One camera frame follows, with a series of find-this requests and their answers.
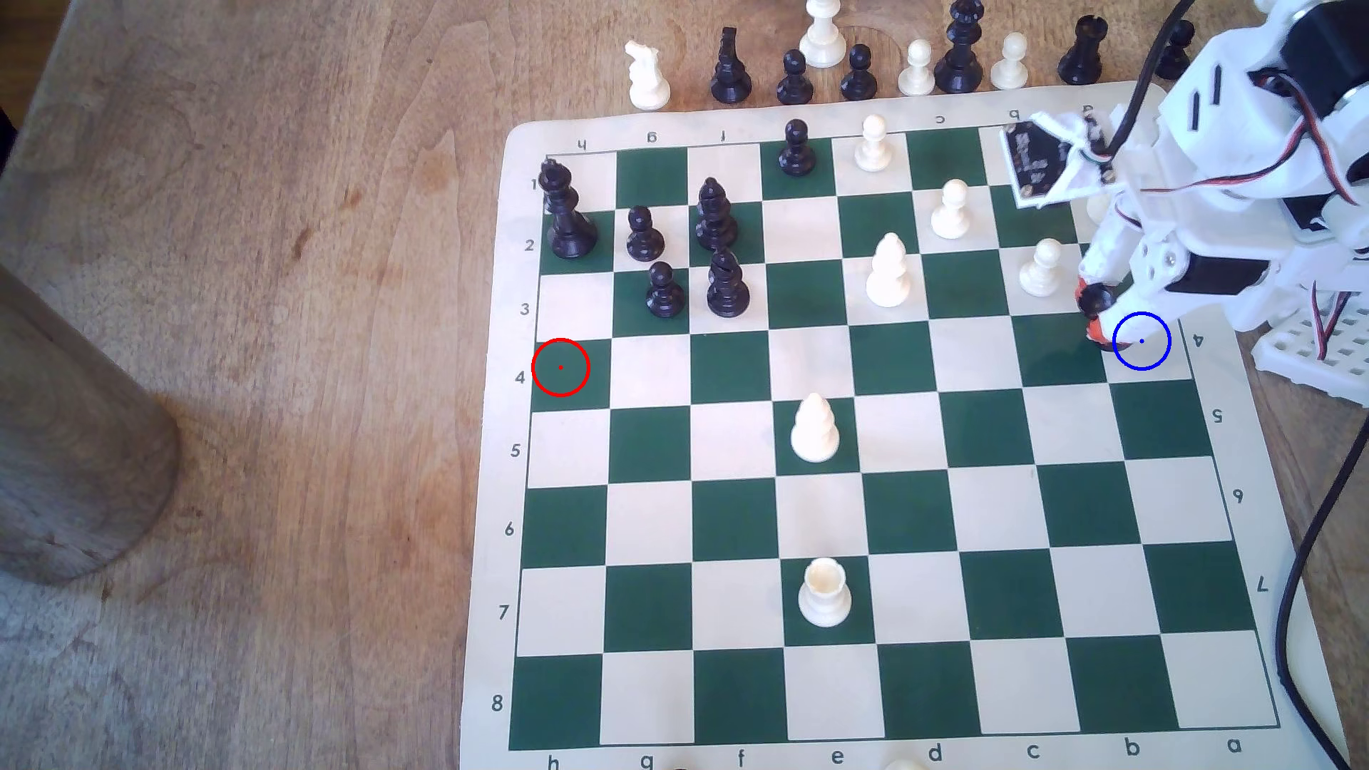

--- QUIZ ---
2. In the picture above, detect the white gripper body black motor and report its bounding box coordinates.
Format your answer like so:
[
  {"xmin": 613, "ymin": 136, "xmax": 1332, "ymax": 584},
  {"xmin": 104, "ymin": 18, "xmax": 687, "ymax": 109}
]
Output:
[{"xmin": 1112, "ymin": 26, "xmax": 1328, "ymax": 327}]

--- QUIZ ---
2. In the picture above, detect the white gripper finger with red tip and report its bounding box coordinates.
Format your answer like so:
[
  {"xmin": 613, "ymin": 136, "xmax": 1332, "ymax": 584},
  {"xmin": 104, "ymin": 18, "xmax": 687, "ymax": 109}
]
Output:
[
  {"xmin": 1089, "ymin": 287, "xmax": 1184, "ymax": 352},
  {"xmin": 1078, "ymin": 208, "xmax": 1142, "ymax": 292}
]

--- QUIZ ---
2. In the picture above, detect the black chess pawn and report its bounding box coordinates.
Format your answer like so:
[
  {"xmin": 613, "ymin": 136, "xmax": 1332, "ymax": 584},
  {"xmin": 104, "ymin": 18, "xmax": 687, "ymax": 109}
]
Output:
[
  {"xmin": 625, "ymin": 205, "xmax": 667, "ymax": 263},
  {"xmin": 839, "ymin": 43, "xmax": 879, "ymax": 102},
  {"xmin": 1076, "ymin": 280, "xmax": 1122, "ymax": 349},
  {"xmin": 775, "ymin": 49, "xmax": 815, "ymax": 106},
  {"xmin": 777, "ymin": 118, "xmax": 819, "ymax": 178},
  {"xmin": 1155, "ymin": 19, "xmax": 1196, "ymax": 81},
  {"xmin": 645, "ymin": 261, "xmax": 687, "ymax": 319}
]

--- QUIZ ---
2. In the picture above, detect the white chess pawn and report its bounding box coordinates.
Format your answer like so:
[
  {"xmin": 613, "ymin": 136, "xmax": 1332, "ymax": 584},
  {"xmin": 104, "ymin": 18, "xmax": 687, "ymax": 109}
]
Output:
[
  {"xmin": 854, "ymin": 113, "xmax": 896, "ymax": 173},
  {"xmin": 897, "ymin": 39, "xmax": 937, "ymax": 98},
  {"xmin": 989, "ymin": 32, "xmax": 1030, "ymax": 91},
  {"xmin": 1018, "ymin": 238, "xmax": 1065, "ymax": 299},
  {"xmin": 930, "ymin": 180, "xmax": 973, "ymax": 241}
]

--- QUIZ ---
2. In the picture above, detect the black chess rook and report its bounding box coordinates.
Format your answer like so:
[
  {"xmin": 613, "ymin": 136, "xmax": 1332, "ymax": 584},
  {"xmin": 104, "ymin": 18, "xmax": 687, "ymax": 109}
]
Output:
[{"xmin": 1057, "ymin": 15, "xmax": 1106, "ymax": 87}]

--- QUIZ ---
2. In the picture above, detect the white chess bishop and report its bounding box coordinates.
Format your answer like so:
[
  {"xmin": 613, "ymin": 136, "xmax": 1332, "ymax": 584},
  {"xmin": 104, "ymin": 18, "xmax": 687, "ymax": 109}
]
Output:
[
  {"xmin": 790, "ymin": 394, "xmax": 841, "ymax": 464},
  {"xmin": 865, "ymin": 232, "xmax": 913, "ymax": 309}
]

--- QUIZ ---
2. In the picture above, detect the green and white chess mat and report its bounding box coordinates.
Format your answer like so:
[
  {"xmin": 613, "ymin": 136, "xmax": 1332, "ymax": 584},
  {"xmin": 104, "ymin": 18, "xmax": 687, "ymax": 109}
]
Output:
[{"xmin": 460, "ymin": 80, "xmax": 1354, "ymax": 770}]

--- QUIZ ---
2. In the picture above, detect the black chess queen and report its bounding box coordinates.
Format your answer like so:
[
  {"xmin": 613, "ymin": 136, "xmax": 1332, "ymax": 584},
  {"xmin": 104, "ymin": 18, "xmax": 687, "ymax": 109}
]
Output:
[{"xmin": 933, "ymin": 0, "xmax": 986, "ymax": 94}]

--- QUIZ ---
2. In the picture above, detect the white chess queen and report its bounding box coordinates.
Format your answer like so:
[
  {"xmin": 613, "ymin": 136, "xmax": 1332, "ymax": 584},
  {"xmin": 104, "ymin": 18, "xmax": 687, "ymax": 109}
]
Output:
[{"xmin": 800, "ymin": 0, "xmax": 848, "ymax": 68}]

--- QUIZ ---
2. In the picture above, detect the black chess bishop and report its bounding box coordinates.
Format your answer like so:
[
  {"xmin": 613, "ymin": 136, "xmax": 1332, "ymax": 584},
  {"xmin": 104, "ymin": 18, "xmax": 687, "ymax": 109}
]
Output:
[
  {"xmin": 710, "ymin": 28, "xmax": 754, "ymax": 105},
  {"xmin": 694, "ymin": 178, "xmax": 740, "ymax": 254}
]

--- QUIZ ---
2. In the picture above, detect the white chess rook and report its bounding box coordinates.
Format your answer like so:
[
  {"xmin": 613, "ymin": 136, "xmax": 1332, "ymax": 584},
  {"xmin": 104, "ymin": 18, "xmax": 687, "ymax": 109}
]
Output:
[{"xmin": 798, "ymin": 557, "xmax": 853, "ymax": 629}]

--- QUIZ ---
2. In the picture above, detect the white chess knight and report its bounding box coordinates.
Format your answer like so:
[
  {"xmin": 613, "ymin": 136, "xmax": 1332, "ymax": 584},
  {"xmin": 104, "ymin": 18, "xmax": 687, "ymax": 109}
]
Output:
[{"xmin": 625, "ymin": 41, "xmax": 673, "ymax": 111}]

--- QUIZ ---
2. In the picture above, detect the black chess king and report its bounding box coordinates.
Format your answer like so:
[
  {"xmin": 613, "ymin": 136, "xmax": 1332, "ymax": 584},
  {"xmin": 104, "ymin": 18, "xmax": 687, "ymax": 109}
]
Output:
[{"xmin": 537, "ymin": 158, "xmax": 599, "ymax": 260}]

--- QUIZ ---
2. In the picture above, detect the black bishop f3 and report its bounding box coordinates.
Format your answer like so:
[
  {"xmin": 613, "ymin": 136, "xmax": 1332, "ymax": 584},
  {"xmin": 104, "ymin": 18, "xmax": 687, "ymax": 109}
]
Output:
[{"xmin": 706, "ymin": 249, "xmax": 752, "ymax": 319}]

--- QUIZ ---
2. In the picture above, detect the red black white servo wire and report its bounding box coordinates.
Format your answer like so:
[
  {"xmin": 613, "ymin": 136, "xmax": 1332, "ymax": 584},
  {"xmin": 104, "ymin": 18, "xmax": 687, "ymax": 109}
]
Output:
[{"xmin": 1107, "ymin": 75, "xmax": 1369, "ymax": 200}]

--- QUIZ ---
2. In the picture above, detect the black camera cable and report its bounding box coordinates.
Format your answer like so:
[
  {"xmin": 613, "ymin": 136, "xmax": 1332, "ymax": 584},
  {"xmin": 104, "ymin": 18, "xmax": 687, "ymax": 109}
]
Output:
[{"xmin": 1102, "ymin": 0, "xmax": 1197, "ymax": 162}]

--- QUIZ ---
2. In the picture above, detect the black camera circuit board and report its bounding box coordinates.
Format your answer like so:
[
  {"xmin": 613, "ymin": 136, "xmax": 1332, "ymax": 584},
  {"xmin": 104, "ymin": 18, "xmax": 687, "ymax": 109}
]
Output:
[{"xmin": 1000, "ymin": 115, "xmax": 1114, "ymax": 205}]

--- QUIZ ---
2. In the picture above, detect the white perforated base plate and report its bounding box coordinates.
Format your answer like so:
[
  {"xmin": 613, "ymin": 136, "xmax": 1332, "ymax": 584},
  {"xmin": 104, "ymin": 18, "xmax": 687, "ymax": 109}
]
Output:
[{"xmin": 1249, "ymin": 310, "xmax": 1369, "ymax": 408}]

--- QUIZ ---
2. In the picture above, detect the black power cable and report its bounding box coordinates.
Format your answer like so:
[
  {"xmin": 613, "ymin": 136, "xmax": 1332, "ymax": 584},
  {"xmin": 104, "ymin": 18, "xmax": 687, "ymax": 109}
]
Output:
[{"xmin": 1273, "ymin": 411, "xmax": 1369, "ymax": 770}]

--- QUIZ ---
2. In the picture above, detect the round wooden post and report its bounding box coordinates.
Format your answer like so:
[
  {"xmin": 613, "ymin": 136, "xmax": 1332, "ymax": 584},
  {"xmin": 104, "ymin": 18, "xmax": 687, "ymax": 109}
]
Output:
[{"xmin": 0, "ymin": 262, "xmax": 181, "ymax": 587}]

